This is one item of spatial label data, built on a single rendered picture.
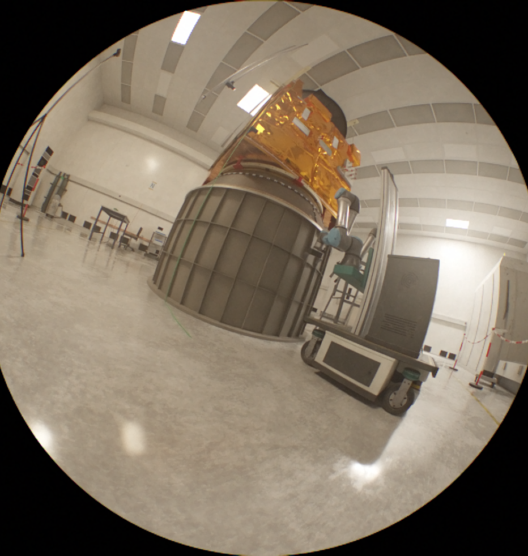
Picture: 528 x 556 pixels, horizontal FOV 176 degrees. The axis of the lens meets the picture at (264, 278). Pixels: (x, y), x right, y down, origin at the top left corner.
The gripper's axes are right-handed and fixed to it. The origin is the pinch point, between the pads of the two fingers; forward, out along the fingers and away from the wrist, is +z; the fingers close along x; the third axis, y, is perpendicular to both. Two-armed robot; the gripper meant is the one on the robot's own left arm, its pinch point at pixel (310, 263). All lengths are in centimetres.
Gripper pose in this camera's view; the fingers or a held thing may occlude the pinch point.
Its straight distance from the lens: 152.8
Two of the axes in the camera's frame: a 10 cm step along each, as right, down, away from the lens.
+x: -8.8, -2.1, -4.2
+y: -2.9, -4.7, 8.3
